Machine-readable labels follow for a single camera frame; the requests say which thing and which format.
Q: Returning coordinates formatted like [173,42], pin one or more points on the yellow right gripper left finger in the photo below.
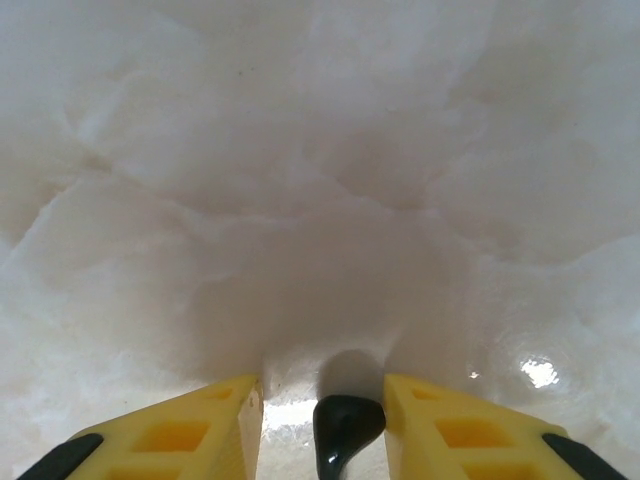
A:
[175,440]

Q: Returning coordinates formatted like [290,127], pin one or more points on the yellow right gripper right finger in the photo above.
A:
[475,440]

